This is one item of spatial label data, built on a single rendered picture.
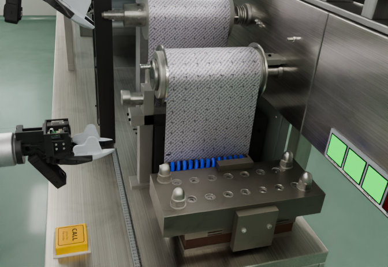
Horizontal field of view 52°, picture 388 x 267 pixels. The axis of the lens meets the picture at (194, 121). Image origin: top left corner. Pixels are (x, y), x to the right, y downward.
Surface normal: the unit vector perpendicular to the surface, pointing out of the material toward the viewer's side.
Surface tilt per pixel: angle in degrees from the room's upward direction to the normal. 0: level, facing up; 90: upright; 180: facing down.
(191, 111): 90
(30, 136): 90
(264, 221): 90
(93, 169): 0
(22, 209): 0
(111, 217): 0
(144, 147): 90
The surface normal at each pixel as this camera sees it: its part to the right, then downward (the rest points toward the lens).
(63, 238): 0.07, -0.88
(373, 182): -0.96, 0.07
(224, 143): 0.28, 0.47
